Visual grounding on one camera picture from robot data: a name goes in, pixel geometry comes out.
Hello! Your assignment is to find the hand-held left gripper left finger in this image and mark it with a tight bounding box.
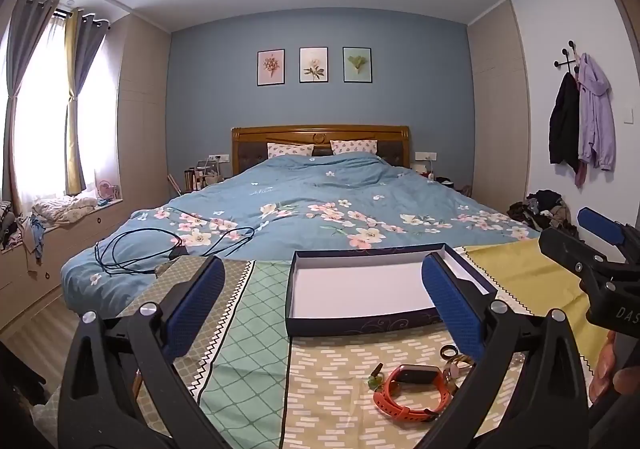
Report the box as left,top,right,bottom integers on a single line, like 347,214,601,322
57,255,227,449

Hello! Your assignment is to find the white floral cloth bundle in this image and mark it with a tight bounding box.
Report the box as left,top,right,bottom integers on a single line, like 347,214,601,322
31,195,98,227

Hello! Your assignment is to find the black cable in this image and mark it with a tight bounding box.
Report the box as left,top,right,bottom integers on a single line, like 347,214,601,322
96,226,256,276

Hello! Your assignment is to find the orange smartwatch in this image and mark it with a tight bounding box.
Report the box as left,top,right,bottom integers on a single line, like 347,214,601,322
374,364,453,422

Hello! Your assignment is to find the black jacket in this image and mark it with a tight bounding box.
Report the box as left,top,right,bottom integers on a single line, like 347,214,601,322
549,72,581,166

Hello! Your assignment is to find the cream framed flower picture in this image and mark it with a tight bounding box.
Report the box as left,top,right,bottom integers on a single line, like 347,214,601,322
299,47,329,84

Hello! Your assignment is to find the yellow grey curtain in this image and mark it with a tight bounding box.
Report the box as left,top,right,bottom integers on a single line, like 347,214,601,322
64,8,110,196

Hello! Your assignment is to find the black wall coat hook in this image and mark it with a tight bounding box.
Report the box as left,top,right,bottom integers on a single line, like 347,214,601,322
554,40,581,74

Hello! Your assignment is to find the colourful clothes heap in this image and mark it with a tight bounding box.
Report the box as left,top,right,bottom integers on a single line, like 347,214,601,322
0,201,47,261

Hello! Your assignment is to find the green framed leaf picture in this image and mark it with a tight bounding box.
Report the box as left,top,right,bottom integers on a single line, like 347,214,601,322
343,47,373,83

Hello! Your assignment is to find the dark blue shallow box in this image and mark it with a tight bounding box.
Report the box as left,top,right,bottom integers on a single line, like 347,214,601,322
286,243,498,337

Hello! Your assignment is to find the bedside table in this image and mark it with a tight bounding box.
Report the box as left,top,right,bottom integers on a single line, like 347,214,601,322
420,161,457,188
182,156,232,193

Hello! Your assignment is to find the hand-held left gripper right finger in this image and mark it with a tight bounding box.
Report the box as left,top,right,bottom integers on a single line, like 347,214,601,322
421,251,593,449

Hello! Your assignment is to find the pile of dark clothes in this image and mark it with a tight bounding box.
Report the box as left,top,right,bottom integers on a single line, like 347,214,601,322
507,189,573,232

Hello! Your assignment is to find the person's right hand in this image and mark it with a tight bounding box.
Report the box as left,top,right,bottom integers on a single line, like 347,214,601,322
589,331,640,405

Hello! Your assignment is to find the wooden door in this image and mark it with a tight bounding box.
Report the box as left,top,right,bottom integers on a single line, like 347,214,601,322
605,0,640,80

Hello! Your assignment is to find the wooden bed headboard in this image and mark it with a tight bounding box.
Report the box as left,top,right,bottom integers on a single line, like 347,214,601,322
231,125,411,178

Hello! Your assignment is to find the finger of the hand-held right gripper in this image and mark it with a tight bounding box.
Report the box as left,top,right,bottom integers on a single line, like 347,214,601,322
538,227,632,291
576,207,640,261

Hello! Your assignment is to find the blue floral duvet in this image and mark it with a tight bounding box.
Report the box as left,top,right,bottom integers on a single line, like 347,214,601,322
61,152,542,315

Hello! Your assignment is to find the purple jacket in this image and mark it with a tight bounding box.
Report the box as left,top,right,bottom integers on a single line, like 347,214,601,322
575,53,616,172

